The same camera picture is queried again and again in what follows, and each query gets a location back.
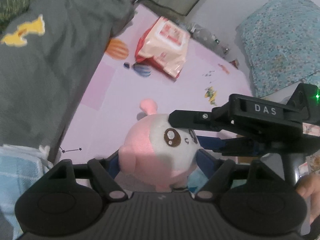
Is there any pink plush doll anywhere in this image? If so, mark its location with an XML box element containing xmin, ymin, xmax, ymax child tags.
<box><xmin>118</xmin><ymin>99</ymin><xmax>201</xmax><ymax>192</ymax></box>

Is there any blue checked towel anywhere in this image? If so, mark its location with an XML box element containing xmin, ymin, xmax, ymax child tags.
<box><xmin>0</xmin><ymin>143</ymin><xmax>54</xmax><ymax>218</ymax></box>

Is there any person's right hand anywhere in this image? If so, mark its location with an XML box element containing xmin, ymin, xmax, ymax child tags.
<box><xmin>296</xmin><ymin>173</ymin><xmax>320</xmax><ymax>224</ymax></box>

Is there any pink bed sheet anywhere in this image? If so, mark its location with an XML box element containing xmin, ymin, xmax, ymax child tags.
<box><xmin>61</xmin><ymin>5</ymin><xmax>252</xmax><ymax>164</ymax></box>

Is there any pink wet wipes pack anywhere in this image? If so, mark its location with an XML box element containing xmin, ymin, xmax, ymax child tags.
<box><xmin>135</xmin><ymin>16</ymin><xmax>190</xmax><ymax>79</ymax></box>

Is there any teal patterned cushion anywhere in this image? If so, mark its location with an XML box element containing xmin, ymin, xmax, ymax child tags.
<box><xmin>237</xmin><ymin>0</ymin><xmax>319</xmax><ymax>98</ymax></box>

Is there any dark grey dog-print blanket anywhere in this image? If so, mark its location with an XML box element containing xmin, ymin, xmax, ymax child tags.
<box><xmin>0</xmin><ymin>0</ymin><xmax>136</xmax><ymax>240</ymax></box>

